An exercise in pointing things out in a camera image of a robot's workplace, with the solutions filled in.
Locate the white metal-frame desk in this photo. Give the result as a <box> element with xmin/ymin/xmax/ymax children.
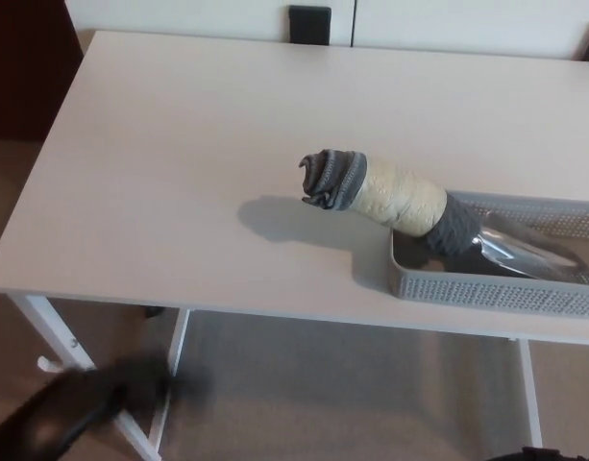
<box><xmin>0</xmin><ymin>30</ymin><xmax>589</xmax><ymax>450</ymax></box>

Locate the steel trowel with handle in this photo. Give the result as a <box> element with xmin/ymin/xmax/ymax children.
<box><xmin>298</xmin><ymin>149</ymin><xmax>589</xmax><ymax>288</ymax></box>

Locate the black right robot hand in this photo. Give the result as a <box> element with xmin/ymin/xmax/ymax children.
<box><xmin>494</xmin><ymin>446</ymin><xmax>563</xmax><ymax>461</ymax></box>

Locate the dark brown cabinet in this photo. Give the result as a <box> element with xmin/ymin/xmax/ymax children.
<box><xmin>0</xmin><ymin>0</ymin><xmax>87</xmax><ymax>143</ymax></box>

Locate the white cabinet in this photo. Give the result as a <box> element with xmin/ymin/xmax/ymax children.
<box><xmin>70</xmin><ymin>0</ymin><xmax>589</xmax><ymax>62</ymax></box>

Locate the grey perforated plastic tray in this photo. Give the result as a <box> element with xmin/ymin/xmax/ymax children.
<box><xmin>388</xmin><ymin>188</ymin><xmax>589</xmax><ymax>319</ymax></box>

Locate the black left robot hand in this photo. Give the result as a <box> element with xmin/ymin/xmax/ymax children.
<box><xmin>0</xmin><ymin>353</ymin><xmax>214</xmax><ymax>461</ymax></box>

